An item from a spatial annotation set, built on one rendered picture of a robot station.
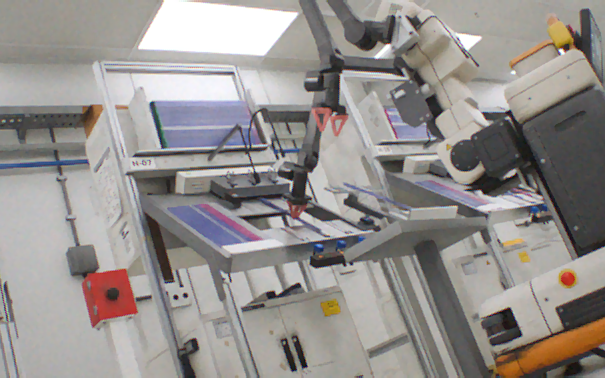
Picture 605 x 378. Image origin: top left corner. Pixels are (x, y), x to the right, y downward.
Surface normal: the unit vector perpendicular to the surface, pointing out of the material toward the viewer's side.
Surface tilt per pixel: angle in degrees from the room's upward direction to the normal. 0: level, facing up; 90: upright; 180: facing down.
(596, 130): 90
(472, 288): 90
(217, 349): 90
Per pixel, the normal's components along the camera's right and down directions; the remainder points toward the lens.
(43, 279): 0.53, -0.45
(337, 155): -0.78, 0.07
